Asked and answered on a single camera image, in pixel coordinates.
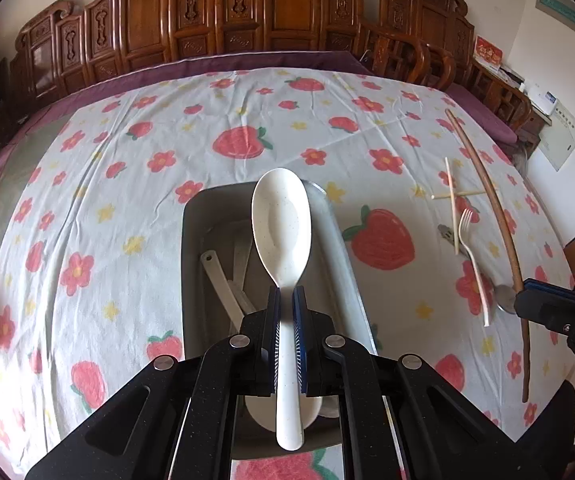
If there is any cream plastic fork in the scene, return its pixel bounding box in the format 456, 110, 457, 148
459, 208, 490, 327

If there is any light bamboo chopstick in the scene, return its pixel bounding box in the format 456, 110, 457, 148
445, 157, 460, 255
431, 190, 487, 200

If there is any cream plastic spoon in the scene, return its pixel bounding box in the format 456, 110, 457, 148
252, 168, 311, 452

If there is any large cream rice spoon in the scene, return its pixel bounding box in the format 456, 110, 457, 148
199, 249, 282, 432

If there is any rectangular metal tray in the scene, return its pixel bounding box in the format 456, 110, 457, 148
180, 181, 377, 460

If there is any wooden side table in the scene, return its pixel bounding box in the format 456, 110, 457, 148
499, 64, 552, 150

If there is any purple armchair cushion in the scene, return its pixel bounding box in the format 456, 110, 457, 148
446, 84, 517, 145

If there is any white router box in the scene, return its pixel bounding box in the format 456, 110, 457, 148
527, 84, 557, 116

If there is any floral strawberry tablecloth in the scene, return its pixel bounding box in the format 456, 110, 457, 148
0, 68, 575, 474

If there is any carved wooden armchair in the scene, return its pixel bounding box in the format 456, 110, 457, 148
379, 0, 526, 131

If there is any long carved wooden sofa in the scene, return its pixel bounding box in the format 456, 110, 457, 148
6, 0, 432, 111

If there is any white electrical wall box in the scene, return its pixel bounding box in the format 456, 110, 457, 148
539, 101, 575, 171

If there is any grey green wall panel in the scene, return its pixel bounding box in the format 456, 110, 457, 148
535, 0, 575, 32

